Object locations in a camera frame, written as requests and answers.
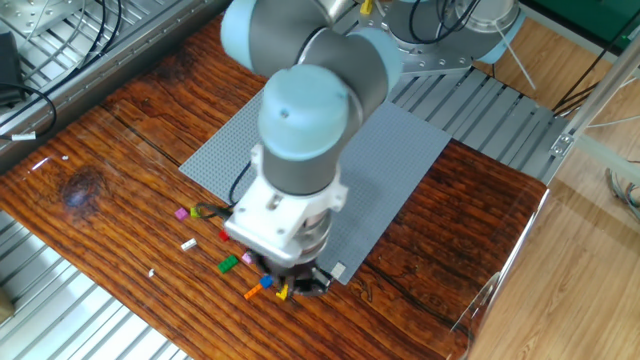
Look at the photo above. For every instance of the small pink square brick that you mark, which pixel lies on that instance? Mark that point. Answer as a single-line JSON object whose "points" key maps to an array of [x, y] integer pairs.
{"points": [[181, 214]]}

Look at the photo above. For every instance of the pink rectangular Lego brick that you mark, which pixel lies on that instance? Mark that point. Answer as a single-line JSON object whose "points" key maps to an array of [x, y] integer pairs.
{"points": [[246, 258]]}

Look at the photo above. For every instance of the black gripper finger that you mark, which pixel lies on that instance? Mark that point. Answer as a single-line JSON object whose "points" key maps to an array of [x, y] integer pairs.
{"points": [[290, 286], [320, 286]]}

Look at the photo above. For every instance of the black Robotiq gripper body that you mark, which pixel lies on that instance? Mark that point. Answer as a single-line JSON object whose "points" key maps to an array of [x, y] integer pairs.
{"points": [[290, 274]]}

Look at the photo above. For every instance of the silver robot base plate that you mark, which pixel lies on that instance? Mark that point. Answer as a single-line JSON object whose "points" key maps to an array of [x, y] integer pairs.
{"points": [[430, 62]]}

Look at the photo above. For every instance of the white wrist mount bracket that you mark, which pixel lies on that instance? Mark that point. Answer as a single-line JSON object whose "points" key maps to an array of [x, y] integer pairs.
{"points": [[270, 220]]}

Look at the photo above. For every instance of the thin white Lego brick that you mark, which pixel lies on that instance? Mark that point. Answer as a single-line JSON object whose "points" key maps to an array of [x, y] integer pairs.
{"points": [[188, 244]]}

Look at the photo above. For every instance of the white zip tie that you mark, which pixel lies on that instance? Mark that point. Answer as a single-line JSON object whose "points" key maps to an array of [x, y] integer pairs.
{"points": [[515, 57]]}

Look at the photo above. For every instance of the long blue Lego brick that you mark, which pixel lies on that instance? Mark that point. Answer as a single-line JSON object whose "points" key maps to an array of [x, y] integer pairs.
{"points": [[266, 281]]}

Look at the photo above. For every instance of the black power adapter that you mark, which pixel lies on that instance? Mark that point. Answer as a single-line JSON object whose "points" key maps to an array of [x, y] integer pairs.
{"points": [[9, 65]]}

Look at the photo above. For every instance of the silver frame corner bracket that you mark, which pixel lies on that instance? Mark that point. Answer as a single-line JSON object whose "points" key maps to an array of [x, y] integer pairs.
{"points": [[562, 145]]}

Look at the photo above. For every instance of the yellow Lego brick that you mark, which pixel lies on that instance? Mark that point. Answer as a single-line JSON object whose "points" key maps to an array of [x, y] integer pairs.
{"points": [[282, 293]]}

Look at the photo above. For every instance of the small lime green brick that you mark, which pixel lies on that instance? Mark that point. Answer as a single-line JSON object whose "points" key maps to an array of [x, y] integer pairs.
{"points": [[194, 212]]}

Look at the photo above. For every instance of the yellow plastic clip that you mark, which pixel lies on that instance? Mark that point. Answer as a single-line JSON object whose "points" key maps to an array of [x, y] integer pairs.
{"points": [[366, 6]]}

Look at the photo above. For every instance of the grey Lego baseplate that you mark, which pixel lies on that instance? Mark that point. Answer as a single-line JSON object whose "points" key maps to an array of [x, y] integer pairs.
{"points": [[400, 150]]}

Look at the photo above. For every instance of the thin orange Lego brick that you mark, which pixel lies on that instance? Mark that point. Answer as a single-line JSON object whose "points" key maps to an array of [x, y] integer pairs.
{"points": [[252, 292]]}

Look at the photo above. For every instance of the wide white Lego brick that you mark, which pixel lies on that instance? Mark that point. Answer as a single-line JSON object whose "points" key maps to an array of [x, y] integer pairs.
{"points": [[338, 270]]}

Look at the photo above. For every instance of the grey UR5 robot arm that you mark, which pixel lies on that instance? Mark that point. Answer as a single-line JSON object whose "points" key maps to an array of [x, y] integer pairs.
{"points": [[310, 115]]}

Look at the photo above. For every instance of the long red Lego brick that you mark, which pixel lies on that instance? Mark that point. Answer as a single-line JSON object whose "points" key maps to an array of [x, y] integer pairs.
{"points": [[223, 235]]}

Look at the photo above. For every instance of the silver perforated metal plate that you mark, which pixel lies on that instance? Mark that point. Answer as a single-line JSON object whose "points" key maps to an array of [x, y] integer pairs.
{"points": [[30, 12]]}

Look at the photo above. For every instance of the green Lego brick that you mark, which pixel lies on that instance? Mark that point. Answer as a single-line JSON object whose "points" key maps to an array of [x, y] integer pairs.
{"points": [[228, 264]]}

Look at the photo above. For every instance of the aluminium frame beam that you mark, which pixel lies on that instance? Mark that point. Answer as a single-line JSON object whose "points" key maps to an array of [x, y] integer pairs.
{"points": [[600, 95], [610, 155]]}

